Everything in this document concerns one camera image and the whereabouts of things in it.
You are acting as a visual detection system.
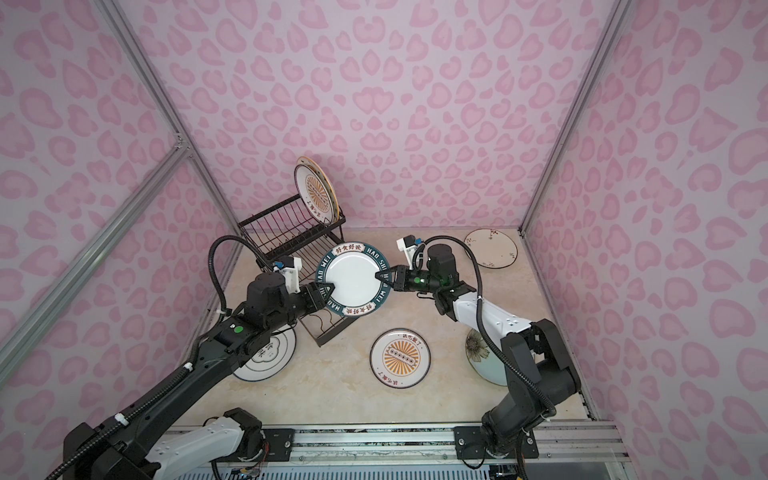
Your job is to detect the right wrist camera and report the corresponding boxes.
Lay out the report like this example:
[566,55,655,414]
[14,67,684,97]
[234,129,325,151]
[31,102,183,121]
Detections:
[396,235,422,263]

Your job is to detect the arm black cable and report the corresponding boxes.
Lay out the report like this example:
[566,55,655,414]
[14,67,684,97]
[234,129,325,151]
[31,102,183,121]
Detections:
[413,235,558,418]
[44,235,271,480]

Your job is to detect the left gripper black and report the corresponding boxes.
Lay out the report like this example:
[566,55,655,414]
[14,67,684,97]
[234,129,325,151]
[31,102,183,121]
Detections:
[267,279,336,335]

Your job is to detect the white plate black rings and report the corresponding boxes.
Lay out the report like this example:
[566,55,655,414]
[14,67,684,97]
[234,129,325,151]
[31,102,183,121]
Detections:
[232,323,298,383]

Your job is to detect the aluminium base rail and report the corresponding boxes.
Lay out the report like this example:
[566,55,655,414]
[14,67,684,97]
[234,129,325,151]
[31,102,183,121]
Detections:
[113,419,637,480]

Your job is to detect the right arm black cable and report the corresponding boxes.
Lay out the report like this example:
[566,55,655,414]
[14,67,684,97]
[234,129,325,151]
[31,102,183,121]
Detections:
[413,235,558,418]

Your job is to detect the aluminium frame post left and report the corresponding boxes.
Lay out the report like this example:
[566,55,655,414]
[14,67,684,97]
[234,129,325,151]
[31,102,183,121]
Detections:
[93,0,240,234]

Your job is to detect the cream star cartoon plate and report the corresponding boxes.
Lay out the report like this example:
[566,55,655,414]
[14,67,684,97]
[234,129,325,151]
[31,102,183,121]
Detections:
[295,156,341,223]

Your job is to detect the white plate dark blue rim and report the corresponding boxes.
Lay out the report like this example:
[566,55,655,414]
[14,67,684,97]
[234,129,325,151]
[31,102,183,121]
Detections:
[315,242,391,317]

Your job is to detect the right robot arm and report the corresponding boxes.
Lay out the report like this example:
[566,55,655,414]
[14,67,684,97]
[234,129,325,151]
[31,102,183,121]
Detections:
[375,235,581,458]

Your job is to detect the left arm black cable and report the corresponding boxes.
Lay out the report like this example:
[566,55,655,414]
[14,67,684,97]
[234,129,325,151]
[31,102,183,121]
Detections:
[44,235,271,480]

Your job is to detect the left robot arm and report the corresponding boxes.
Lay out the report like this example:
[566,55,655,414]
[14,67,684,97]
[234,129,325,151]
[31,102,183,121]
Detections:
[48,272,335,479]

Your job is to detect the aluminium frame post right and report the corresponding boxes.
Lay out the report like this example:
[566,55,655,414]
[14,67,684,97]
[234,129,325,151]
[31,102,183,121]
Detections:
[518,0,636,238]

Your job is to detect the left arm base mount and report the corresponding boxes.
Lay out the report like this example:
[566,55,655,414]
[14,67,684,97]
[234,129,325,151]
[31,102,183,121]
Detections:
[233,428,296,463]

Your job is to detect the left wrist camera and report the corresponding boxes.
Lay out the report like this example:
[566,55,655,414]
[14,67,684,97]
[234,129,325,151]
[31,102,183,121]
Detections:
[273,256,303,294]

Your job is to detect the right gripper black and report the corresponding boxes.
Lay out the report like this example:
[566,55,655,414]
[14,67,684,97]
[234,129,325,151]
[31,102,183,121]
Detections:
[376,266,444,294]

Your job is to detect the black wire dish rack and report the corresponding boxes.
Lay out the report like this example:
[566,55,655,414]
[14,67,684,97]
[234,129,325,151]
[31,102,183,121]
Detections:
[237,193,361,348]

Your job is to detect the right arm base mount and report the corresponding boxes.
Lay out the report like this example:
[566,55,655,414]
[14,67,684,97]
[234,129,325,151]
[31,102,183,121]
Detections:
[452,425,540,461]

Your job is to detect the aluminium frame post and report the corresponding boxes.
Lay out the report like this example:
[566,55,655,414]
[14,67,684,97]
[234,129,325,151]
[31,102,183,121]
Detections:
[518,0,636,238]
[93,0,240,234]

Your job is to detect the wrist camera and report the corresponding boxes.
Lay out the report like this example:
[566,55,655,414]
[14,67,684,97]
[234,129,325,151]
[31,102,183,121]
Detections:
[396,235,422,263]
[273,256,303,294]

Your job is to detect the white plate brown rim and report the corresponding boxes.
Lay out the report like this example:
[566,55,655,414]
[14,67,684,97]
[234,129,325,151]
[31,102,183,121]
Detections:
[464,228,519,269]

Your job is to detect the light green flower plate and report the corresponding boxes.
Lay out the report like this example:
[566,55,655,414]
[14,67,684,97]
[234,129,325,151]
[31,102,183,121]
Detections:
[465,330,507,386]

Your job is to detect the aluminium frame diagonal beam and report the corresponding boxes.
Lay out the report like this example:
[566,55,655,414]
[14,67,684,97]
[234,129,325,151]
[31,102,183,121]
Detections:
[1,141,188,385]

